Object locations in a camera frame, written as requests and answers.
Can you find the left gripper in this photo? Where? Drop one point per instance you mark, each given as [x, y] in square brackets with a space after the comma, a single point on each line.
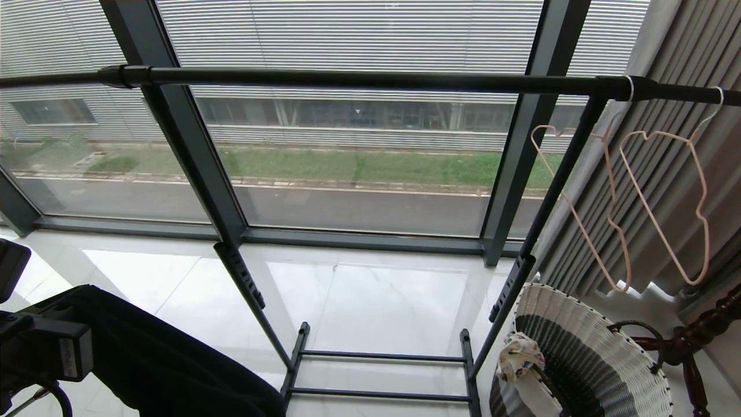
[40, 347]

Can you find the black garment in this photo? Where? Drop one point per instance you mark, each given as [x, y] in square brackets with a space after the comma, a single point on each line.
[156, 359]

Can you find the cream printed garment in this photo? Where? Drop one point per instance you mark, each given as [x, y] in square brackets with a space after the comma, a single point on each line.
[518, 353]

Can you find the pink clothes hanger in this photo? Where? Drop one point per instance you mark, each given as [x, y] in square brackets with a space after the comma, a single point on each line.
[652, 215]
[570, 209]

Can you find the black clothes rack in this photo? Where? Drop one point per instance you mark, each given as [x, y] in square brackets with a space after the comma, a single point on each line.
[347, 78]

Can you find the white laundry basket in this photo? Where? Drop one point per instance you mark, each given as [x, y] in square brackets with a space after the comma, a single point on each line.
[608, 370]

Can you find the window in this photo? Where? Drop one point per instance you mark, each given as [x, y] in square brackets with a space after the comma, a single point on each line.
[191, 145]

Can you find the dark brown wooden stand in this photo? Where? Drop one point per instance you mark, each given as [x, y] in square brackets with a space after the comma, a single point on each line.
[694, 333]

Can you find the beige curtain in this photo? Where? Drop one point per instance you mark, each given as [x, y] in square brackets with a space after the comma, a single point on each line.
[666, 58]

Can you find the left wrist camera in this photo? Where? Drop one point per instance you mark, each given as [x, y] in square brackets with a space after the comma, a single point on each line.
[11, 266]

